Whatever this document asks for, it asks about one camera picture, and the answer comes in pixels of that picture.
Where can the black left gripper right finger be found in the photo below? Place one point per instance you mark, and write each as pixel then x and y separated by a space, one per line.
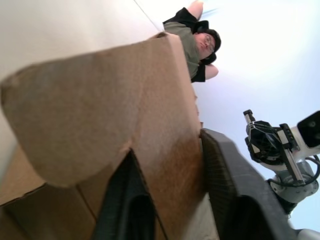
pixel 240 195

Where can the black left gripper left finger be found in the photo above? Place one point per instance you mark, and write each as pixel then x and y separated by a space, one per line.
pixel 127 200

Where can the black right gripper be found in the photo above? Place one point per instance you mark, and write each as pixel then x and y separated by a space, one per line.
pixel 292 162

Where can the small brown cardboard box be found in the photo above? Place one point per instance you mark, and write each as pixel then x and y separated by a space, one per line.
pixel 100 100

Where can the person in olive shirt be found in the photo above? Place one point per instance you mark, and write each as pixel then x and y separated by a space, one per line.
pixel 190 42

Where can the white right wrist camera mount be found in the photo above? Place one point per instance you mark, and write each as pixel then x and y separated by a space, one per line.
pixel 308 130

